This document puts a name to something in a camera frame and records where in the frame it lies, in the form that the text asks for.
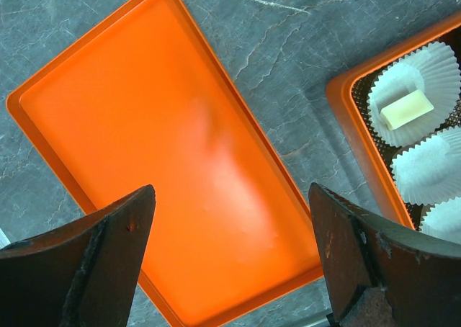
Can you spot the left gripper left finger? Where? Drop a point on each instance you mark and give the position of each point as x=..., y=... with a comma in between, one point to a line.
x=83, y=273

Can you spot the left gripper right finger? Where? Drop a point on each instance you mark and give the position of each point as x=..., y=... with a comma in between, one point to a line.
x=380, y=273

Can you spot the white chocolate piece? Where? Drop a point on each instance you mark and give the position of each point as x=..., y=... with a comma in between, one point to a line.
x=406, y=109

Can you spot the orange box lid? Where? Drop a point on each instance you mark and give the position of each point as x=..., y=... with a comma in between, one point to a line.
x=142, y=99

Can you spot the orange chocolate box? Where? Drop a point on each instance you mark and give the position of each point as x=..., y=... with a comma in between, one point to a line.
x=344, y=94

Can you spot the white paper cup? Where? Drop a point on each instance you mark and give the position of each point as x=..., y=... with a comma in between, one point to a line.
x=432, y=70
x=429, y=172
x=443, y=221

